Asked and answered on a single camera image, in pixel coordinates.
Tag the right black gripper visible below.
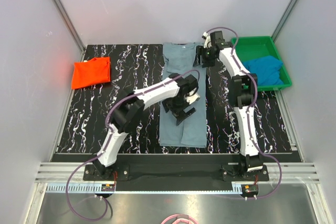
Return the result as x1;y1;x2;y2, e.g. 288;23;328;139
192;45;216;68

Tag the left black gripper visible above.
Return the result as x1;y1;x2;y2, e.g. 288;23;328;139
162;95;195;125

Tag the grey-blue t shirt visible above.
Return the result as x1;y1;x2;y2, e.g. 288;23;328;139
159;43;207;148

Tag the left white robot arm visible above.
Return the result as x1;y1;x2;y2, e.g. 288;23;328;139
92;70;200;180

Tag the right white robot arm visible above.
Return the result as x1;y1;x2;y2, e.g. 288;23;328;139
194;29;264;182

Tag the blue t shirt in bin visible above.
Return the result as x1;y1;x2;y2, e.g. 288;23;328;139
243;56;283;86

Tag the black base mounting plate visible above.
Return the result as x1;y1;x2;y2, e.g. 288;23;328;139
83;154;269;193

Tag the orange folded t shirt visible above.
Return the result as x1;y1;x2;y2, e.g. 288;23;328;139
71;57;111;90

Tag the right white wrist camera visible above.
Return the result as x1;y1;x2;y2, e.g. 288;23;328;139
202;32;212;48

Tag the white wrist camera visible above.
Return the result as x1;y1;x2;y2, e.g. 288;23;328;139
202;32;212;48
185;91;200;105

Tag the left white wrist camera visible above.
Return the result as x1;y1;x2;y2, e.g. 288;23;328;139
185;91;200;105

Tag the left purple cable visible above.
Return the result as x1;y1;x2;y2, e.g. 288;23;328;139
65;69;203;222

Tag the pink cable coil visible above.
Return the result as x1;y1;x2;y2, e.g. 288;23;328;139
160;214;197;224

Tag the aluminium frame rail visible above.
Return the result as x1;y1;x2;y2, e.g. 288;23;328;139
35;163;319;184

